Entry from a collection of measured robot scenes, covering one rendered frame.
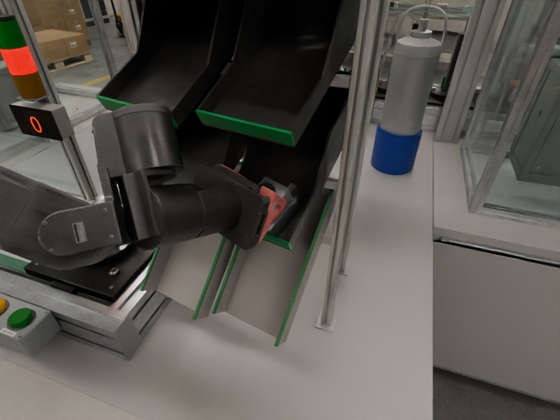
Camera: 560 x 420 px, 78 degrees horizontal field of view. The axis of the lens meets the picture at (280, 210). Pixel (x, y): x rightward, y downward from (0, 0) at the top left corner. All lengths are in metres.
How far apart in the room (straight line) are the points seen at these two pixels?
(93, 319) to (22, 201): 0.48
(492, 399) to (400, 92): 1.33
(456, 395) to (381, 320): 1.03
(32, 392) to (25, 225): 0.58
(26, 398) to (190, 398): 0.31
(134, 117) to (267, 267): 0.39
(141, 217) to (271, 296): 0.36
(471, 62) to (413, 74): 0.39
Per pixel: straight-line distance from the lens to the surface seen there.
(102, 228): 0.31
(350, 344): 0.79
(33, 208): 0.33
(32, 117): 0.98
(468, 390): 1.87
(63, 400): 0.83
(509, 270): 1.25
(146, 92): 0.53
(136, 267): 0.82
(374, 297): 0.88
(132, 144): 0.33
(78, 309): 0.82
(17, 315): 0.84
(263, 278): 0.64
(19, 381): 0.90
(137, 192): 0.32
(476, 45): 1.53
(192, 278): 0.69
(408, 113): 1.24
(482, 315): 1.40
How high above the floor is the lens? 1.53
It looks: 38 degrees down
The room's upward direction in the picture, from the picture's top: straight up
